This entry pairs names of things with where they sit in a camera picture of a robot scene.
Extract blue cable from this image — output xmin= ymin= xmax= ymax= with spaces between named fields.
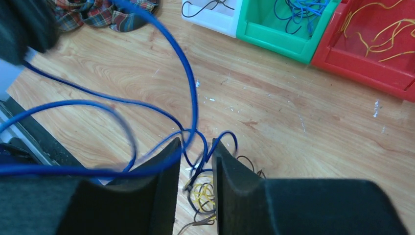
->
xmin=0 ymin=0 xmax=239 ymax=179

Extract blue cables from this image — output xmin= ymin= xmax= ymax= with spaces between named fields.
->
xmin=273 ymin=0 xmax=331 ymax=36

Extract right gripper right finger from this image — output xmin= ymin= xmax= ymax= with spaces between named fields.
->
xmin=212 ymin=139 xmax=408 ymax=235

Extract plaid flannel shirt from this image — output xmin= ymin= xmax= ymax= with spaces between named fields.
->
xmin=47 ymin=0 xmax=146 ymax=32

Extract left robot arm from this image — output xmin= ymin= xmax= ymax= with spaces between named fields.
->
xmin=0 ymin=0 xmax=59 ymax=65

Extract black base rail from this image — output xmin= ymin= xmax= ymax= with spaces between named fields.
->
xmin=0 ymin=117 xmax=82 ymax=166

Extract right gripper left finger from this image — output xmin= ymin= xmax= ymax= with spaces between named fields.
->
xmin=0 ymin=137 xmax=182 ymax=235

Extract green plastic bin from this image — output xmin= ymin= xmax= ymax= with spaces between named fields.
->
xmin=236 ymin=0 xmax=340 ymax=64

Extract white plastic bin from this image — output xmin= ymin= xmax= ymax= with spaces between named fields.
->
xmin=181 ymin=0 xmax=243 ymax=38

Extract red plastic bin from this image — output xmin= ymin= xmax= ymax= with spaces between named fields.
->
xmin=312 ymin=0 xmax=415 ymax=102

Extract yellow cables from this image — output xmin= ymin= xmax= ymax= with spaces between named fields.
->
xmin=339 ymin=0 xmax=415 ymax=63

